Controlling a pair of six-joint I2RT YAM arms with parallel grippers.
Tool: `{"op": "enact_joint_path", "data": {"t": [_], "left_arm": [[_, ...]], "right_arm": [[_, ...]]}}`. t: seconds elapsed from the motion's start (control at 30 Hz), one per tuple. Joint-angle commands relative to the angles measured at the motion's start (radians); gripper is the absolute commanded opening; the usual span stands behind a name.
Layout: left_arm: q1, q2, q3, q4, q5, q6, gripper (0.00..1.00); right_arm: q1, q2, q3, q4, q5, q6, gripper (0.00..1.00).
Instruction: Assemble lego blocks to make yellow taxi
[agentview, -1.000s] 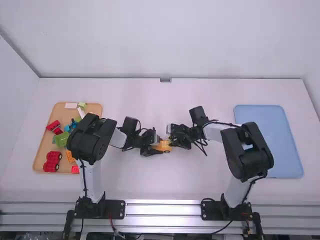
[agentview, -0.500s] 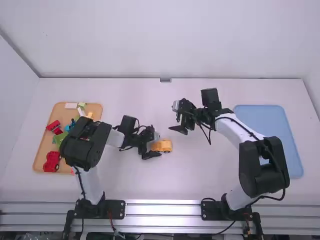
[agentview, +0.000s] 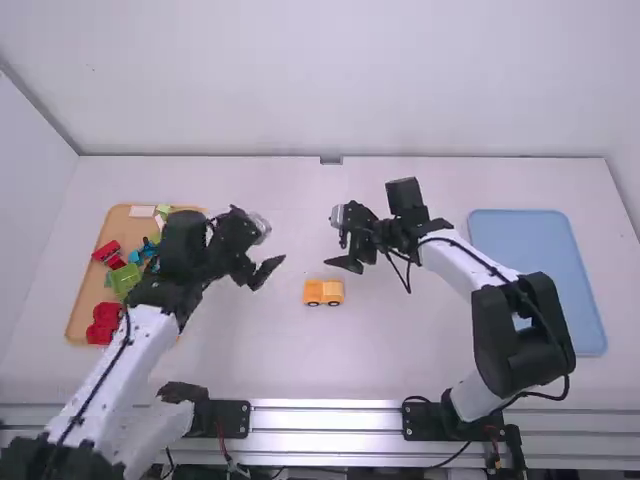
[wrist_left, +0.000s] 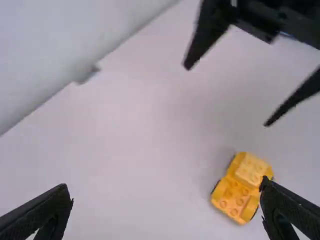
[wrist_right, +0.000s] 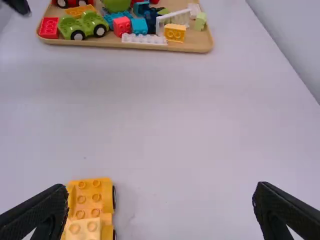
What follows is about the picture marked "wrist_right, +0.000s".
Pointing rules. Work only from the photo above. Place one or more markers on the cyan toy brick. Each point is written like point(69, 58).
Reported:
point(139, 26)

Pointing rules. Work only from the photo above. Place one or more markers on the white toy fence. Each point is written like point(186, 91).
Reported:
point(160, 25)

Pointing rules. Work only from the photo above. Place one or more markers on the flat red toy brick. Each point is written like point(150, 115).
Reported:
point(49, 28)

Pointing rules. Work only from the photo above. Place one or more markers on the orange toy brick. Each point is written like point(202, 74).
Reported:
point(77, 10)

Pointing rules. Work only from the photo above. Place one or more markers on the pale green toy brick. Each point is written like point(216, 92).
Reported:
point(200, 22)

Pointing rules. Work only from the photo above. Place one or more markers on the dark blue toy brick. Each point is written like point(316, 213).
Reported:
point(151, 21)

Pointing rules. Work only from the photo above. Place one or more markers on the clear teal toy brick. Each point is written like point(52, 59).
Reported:
point(140, 8)

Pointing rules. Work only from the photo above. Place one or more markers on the red toy car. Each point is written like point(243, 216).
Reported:
point(72, 3)

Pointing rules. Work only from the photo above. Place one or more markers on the small red toy brick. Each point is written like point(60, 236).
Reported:
point(122, 26)

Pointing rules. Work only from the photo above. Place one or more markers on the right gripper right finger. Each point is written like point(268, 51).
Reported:
point(282, 212)

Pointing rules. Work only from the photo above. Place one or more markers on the clear white toy plate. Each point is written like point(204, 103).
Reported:
point(143, 39)

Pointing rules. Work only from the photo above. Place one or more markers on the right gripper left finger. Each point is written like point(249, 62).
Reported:
point(32, 217)

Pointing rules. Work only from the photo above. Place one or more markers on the lime green toy brick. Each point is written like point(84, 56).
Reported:
point(163, 11)

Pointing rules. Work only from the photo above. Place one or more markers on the yellow toy brick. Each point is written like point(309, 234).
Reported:
point(175, 33)

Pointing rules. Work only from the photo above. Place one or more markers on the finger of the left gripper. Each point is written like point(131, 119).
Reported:
point(18, 6)

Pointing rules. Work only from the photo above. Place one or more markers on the green toy car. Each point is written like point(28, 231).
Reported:
point(82, 23)

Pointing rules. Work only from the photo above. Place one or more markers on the round green toy brick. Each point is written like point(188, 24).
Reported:
point(116, 5)

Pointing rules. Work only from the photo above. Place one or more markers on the tan tray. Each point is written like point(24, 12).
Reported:
point(192, 42)

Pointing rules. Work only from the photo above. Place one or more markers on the yellow toy car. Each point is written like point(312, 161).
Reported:
point(90, 200)

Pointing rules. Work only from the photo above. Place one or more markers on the white toy brick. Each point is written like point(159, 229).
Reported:
point(194, 10)

